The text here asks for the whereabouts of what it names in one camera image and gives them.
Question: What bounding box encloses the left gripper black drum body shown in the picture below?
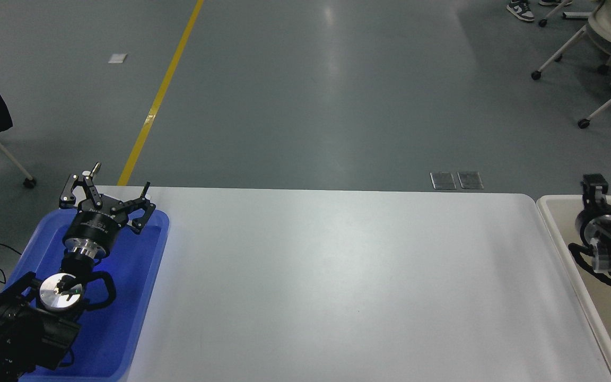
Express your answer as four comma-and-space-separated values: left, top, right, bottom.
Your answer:
63, 203, 127, 250

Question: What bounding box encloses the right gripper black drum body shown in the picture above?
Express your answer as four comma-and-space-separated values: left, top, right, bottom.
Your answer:
575, 209, 603, 242

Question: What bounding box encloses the grey wheeled chair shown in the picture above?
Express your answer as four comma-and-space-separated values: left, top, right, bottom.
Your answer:
0, 109, 37, 189

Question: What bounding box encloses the blue plastic tray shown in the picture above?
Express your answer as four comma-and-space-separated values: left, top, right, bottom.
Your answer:
0, 208, 171, 382

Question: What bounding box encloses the white wheeled chair leg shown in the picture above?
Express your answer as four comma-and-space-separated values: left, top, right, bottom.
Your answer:
577, 72, 611, 129

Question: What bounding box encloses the large pale bin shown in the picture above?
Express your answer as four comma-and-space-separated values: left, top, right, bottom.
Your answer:
536, 195, 611, 382

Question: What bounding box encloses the metal floor plate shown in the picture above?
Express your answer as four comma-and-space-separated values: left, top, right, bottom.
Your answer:
457, 171, 484, 189
430, 172, 457, 190

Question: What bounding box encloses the white chair base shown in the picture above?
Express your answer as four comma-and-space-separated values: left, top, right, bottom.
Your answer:
538, 0, 592, 28

